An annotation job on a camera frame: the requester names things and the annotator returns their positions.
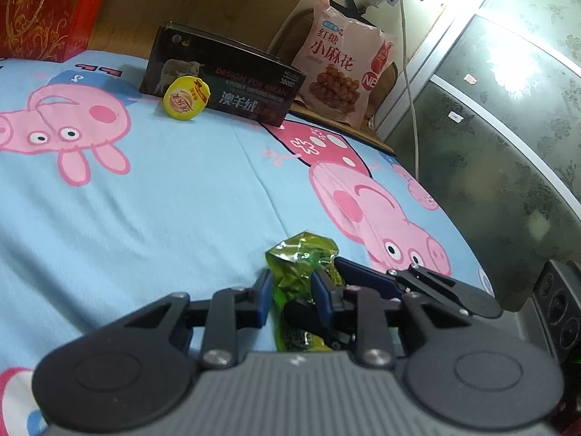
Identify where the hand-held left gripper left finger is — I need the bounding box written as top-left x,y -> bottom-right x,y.
122,270 -> 275,370

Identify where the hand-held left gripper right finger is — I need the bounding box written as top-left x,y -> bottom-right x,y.
311,269 -> 464,370

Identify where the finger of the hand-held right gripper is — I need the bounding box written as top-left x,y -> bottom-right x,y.
337,257 -> 473,319
284,299 -> 355,351

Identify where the green snack packet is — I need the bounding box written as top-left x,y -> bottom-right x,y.
265,231 -> 341,353

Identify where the dark cardboard box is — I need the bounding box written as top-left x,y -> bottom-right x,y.
138,21 -> 301,128

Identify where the blue cartoon pig bed sheet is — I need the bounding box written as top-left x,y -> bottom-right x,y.
0,48 -> 500,436

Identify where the frosted glass wardrobe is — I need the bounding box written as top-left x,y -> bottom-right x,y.
376,0 -> 581,315

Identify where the yellow jelly cup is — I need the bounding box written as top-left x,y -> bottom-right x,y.
162,76 -> 212,121

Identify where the pink snack bag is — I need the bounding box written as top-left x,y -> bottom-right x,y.
290,0 -> 397,130

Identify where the wooden headboard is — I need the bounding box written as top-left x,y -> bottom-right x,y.
82,0 -> 384,62

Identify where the red gift bag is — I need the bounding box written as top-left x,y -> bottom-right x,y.
0,0 -> 119,63

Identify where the white power cable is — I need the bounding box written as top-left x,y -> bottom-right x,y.
398,0 -> 421,181

